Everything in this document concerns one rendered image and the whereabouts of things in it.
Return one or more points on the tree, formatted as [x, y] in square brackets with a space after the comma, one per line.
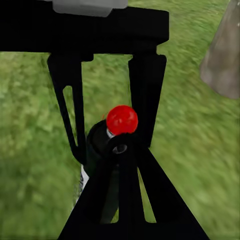
[220, 68]

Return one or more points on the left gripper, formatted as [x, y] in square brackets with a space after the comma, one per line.
[33, 26]

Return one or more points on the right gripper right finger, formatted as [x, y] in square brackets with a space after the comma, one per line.
[174, 220]

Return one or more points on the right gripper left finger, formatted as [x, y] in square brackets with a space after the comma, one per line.
[84, 221]

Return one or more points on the pesticide atomizer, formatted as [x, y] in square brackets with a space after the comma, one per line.
[120, 119]

